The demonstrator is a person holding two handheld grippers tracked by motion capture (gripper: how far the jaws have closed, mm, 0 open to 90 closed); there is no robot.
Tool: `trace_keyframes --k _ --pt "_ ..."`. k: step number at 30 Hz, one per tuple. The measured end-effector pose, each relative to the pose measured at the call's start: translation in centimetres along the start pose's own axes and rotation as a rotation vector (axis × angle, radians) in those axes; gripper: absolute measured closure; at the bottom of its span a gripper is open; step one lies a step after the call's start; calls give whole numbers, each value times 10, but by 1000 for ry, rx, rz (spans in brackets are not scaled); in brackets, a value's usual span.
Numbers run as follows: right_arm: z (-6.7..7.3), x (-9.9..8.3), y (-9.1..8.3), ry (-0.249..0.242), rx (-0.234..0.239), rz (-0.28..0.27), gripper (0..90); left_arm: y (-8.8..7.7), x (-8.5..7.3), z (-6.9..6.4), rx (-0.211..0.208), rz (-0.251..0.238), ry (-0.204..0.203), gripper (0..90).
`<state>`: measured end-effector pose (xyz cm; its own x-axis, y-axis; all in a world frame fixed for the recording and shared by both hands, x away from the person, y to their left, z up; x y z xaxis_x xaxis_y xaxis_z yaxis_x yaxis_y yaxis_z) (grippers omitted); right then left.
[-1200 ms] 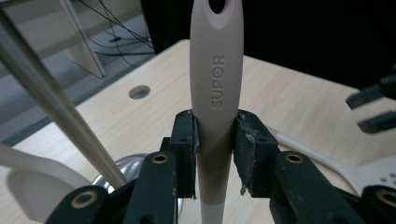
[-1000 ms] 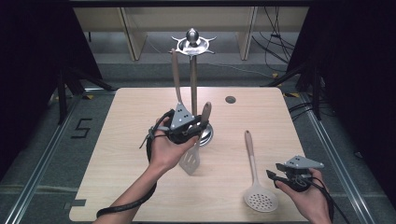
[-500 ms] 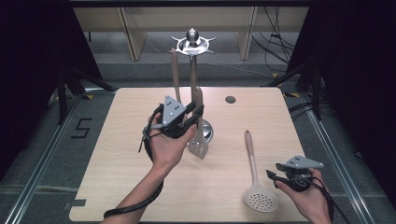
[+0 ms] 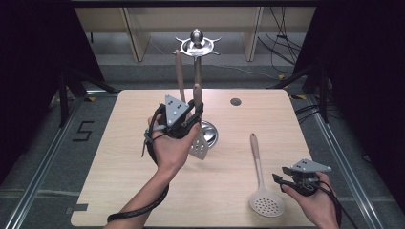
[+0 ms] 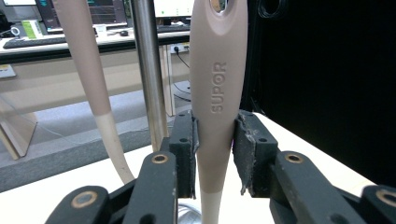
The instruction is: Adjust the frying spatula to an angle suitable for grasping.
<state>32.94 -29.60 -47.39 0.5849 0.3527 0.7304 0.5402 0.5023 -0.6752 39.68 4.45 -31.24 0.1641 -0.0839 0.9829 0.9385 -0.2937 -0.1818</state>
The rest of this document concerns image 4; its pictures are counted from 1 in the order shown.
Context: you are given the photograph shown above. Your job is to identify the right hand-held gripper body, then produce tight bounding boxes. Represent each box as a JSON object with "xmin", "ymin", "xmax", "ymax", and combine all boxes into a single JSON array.
[{"xmin": 288, "ymin": 157, "xmax": 332, "ymax": 197}]

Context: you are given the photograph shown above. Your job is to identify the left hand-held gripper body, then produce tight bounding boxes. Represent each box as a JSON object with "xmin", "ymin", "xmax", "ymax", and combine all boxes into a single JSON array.
[{"xmin": 157, "ymin": 94, "xmax": 196, "ymax": 139}]

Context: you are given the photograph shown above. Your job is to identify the beige perforated skimmer spoon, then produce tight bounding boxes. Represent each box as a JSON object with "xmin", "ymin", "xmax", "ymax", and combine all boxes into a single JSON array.
[{"xmin": 248, "ymin": 133, "xmax": 286, "ymax": 219}]

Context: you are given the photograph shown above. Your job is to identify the beige slotted spatula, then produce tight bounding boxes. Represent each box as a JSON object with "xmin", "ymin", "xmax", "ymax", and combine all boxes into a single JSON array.
[{"xmin": 188, "ymin": 83, "xmax": 210, "ymax": 161}]

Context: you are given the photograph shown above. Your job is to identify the beige solid spatula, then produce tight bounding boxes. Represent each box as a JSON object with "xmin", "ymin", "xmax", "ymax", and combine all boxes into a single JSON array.
[{"xmin": 174, "ymin": 49, "xmax": 193, "ymax": 119}]

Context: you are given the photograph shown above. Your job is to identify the steel utensil rack stand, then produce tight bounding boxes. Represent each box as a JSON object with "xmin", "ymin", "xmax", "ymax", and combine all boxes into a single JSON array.
[{"xmin": 174, "ymin": 28, "xmax": 223, "ymax": 151}]

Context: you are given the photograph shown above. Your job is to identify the person's left hand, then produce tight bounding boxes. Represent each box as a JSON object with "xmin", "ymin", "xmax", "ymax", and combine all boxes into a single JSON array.
[{"xmin": 147, "ymin": 114, "xmax": 202, "ymax": 176}]

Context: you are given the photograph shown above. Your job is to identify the person's right hand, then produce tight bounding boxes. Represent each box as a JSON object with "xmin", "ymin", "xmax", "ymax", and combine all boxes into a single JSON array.
[{"xmin": 281, "ymin": 173, "xmax": 339, "ymax": 229}]

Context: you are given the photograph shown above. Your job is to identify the black metal stand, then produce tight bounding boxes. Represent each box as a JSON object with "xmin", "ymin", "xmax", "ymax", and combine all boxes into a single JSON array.
[
  {"xmin": 268, "ymin": 62, "xmax": 331, "ymax": 124},
  {"xmin": 57, "ymin": 65, "xmax": 118, "ymax": 128}
]

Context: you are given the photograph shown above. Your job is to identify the dark curtain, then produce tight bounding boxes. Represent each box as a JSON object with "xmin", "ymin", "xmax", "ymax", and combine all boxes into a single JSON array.
[
  {"xmin": 291, "ymin": 0, "xmax": 405, "ymax": 213},
  {"xmin": 0, "ymin": 0, "xmax": 106, "ymax": 187}
]

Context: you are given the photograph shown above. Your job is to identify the aluminium floor rail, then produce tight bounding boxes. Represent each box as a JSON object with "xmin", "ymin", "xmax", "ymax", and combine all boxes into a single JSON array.
[
  {"xmin": 306, "ymin": 94, "xmax": 389, "ymax": 229},
  {"xmin": 3, "ymin": 94, "xmax": 86, "ymax": 229}
]

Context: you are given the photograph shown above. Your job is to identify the right hand-held gripper black cable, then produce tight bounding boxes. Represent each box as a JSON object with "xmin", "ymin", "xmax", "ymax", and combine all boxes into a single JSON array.
[{"xmin": 305, "ymin": 179, "xmax": 361, "ymax": 229}]

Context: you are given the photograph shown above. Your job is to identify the hand-held gripper black cable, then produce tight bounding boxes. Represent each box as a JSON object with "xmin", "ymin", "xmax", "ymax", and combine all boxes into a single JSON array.
[
  {"xmin": 106, "ymin": 104, "xmax": 171, "ymax": 223},
  {"xmin": 305, "ymin": 179, "xmax": 361, "ymax": 229}
]

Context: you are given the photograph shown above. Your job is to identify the black cables beside table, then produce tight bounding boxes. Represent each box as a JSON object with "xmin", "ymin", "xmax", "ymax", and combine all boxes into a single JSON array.
[{"xmin": 294, "ymin": 102, "xmax": 323, "ymax": 124}]

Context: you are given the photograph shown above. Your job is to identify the white floor cable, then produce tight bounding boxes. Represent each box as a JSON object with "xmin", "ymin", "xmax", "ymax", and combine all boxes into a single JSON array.
[{"xmin": 203, "ymin": 62, "xmax": 282, "ymax": 81}]

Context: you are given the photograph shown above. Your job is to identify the light wooden furniture frame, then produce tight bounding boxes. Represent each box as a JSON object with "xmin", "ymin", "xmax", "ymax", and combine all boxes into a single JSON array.
[{"xmin": 75, "ymin": 7, "xmax": 316, "ymax": 63}]

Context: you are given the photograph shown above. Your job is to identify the left hand-held gripper black cable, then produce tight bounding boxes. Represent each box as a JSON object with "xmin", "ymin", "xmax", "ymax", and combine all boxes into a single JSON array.
[{"xmin": 106, "ymin": 104, "xmax": 171, "ymax": 223}]

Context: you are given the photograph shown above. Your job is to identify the black floor cables bundle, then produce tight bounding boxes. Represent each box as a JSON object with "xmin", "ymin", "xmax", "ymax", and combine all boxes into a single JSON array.
[{"xmin": 257, "ymin": 7, "xmax": 304, "ymax": 74}]

